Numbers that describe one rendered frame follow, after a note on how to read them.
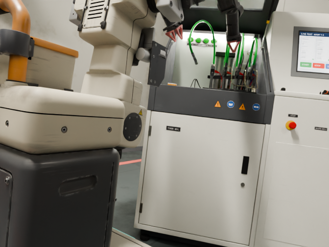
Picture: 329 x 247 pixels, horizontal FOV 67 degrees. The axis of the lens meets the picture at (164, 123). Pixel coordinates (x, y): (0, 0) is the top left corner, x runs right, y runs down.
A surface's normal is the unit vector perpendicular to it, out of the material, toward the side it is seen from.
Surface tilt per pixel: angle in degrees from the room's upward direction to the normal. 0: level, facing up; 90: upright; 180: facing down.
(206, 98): 90
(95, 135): 90
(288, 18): 76
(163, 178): 90
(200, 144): 90
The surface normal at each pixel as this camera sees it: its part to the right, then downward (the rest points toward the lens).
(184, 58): -0.18, 0.03
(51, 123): 0.83, 0.12
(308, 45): -0.14, -0.21
